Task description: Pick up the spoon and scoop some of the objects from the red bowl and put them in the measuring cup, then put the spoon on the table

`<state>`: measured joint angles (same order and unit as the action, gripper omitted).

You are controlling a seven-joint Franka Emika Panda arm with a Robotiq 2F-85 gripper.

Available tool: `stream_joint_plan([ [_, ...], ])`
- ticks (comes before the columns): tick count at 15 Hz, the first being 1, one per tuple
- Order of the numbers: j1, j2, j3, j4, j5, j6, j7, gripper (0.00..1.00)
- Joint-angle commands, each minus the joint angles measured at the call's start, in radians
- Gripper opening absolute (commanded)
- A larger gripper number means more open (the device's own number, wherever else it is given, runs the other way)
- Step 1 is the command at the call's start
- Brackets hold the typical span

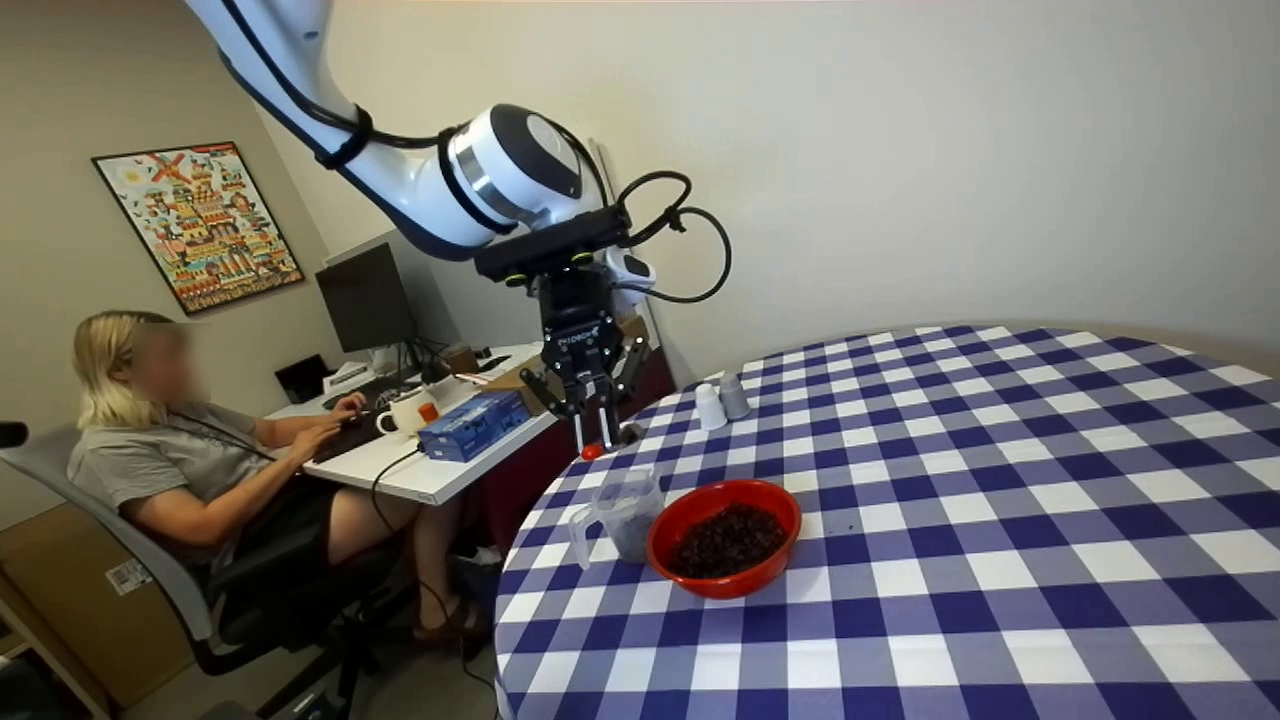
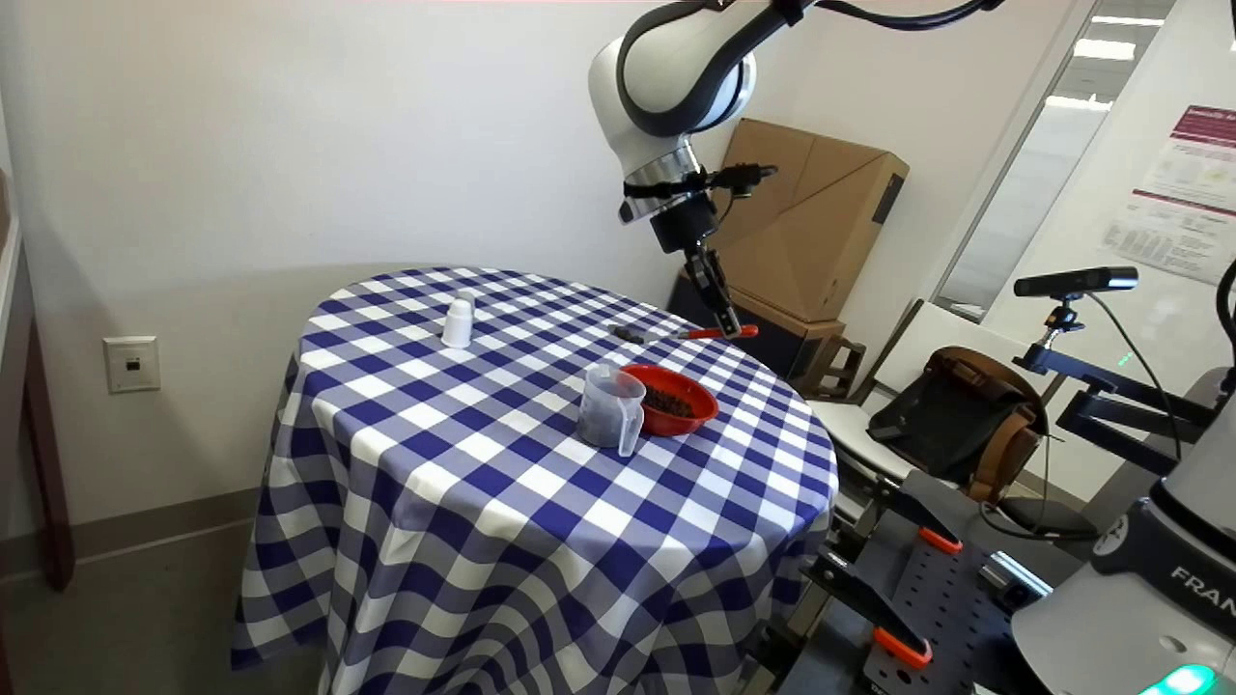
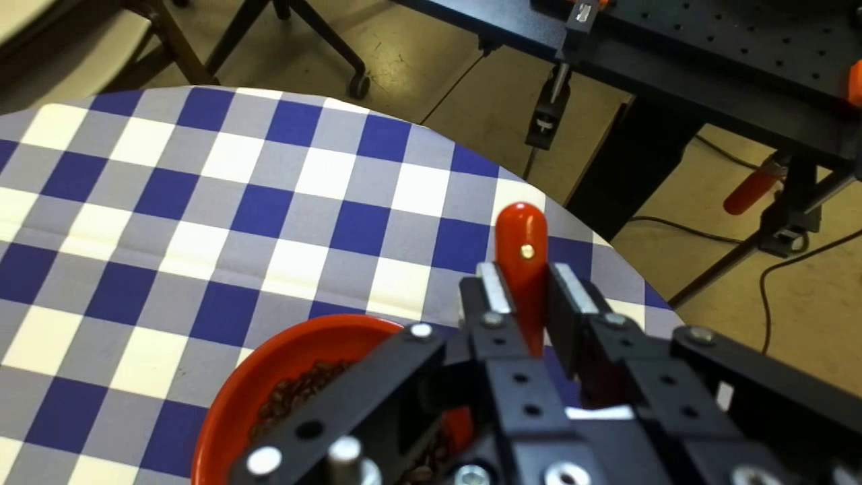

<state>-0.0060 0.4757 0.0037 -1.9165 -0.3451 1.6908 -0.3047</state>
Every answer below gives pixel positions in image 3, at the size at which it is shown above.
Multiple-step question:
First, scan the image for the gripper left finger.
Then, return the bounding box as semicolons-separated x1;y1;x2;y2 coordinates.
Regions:
228;263;574;485

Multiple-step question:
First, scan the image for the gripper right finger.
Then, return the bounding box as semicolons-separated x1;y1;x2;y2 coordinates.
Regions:
547;261;862;485

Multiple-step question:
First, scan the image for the red handled spoon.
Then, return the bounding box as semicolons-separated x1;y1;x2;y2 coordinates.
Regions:
495;202;550;358

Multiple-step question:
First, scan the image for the red bowl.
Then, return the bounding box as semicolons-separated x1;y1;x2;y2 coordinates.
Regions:
191;314;475;485

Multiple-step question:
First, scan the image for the heap of coffee beans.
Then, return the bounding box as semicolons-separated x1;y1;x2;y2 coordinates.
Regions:
249;360;453;485

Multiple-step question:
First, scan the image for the blue white checked tablecloth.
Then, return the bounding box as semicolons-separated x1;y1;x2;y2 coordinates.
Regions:
0;86;674;485

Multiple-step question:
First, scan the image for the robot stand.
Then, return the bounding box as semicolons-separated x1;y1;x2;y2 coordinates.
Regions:
397;0;862;307

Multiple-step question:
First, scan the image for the office chair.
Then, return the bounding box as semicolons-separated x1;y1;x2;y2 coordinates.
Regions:
202;0;372;102

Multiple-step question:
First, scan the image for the black cable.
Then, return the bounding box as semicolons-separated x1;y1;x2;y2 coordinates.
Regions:
758;229;862;355
694;133;762;170
625;216;748;246

